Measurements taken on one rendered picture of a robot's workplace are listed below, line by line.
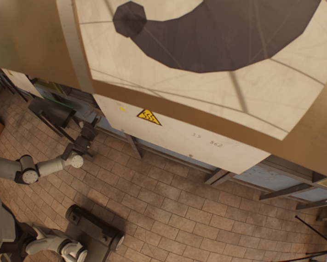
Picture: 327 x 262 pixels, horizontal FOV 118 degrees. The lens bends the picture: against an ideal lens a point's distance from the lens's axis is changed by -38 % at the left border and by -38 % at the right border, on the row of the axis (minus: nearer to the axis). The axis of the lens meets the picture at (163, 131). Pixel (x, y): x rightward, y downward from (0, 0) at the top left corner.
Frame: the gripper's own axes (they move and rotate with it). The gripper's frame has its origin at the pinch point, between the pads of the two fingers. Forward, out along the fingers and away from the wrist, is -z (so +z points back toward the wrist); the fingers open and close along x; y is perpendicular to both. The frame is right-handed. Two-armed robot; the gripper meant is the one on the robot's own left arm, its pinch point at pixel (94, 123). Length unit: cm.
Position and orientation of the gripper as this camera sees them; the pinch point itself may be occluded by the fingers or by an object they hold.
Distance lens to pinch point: 91.6
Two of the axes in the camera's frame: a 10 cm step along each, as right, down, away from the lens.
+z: -3.8, 8.3, -4.1
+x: -0.4, -4.6, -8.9
